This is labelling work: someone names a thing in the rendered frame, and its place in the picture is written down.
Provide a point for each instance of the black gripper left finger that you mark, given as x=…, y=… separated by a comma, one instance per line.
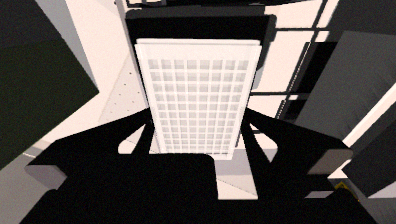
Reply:
x=107, y=137

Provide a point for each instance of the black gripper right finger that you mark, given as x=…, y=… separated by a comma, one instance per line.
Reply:
x=301, y=153

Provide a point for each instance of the white well plate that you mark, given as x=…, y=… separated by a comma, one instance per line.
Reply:
x=196, y=107

